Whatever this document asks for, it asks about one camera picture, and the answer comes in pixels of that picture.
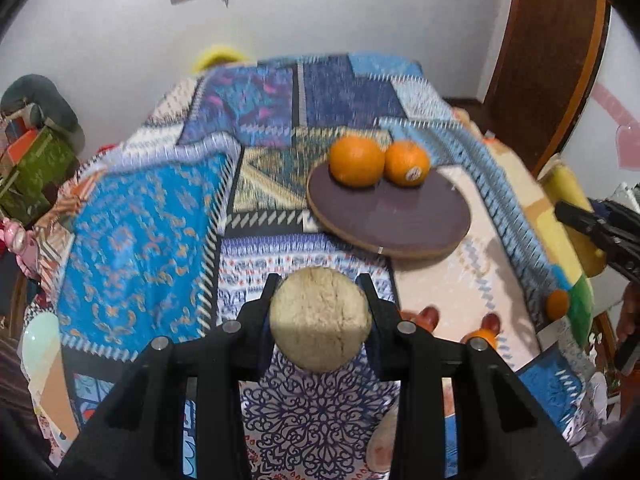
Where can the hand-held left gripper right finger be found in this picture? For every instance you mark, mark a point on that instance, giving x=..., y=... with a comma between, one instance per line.
x=381, y=325

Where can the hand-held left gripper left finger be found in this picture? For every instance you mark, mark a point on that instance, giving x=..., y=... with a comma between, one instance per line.
x=260, y=321

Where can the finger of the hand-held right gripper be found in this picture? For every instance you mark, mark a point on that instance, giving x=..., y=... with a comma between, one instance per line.
x=590, y=225
x=617, y=212

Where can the round beige cookie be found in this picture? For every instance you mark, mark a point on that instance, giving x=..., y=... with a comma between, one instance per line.
x=320, y=319

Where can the round brown wooden tray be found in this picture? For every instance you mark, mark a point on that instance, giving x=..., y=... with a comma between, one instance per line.
x=400, y=215

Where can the orange with white sticker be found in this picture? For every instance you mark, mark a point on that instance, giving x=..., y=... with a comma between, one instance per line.
x=406, y=163

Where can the plain orange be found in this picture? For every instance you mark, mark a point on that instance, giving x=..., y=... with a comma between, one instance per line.
x=356, y=161

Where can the person's right hand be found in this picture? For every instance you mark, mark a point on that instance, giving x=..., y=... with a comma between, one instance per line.
x=629, y=312

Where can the yellow pillow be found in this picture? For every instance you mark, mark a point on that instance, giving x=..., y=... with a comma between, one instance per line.
x=575, y=215

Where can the cream printed blanket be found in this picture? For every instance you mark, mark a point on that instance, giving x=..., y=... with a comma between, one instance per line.
x=450, y=280

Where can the blue patchwork blanket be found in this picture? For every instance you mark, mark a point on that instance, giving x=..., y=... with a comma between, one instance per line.
x=150, y=240

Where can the brown wooden door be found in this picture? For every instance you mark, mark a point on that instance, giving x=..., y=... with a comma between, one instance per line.
x=545, y=60

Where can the pink toy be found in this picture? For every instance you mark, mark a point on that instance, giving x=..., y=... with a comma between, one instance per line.
x=17, y=245

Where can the yellow plush toy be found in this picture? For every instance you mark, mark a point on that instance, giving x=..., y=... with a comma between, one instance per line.
x=217, y=56

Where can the green cardboard box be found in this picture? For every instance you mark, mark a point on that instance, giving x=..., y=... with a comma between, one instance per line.
x=35, y=170

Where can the grey cushion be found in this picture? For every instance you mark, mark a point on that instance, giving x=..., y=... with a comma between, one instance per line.
x=42, y=105

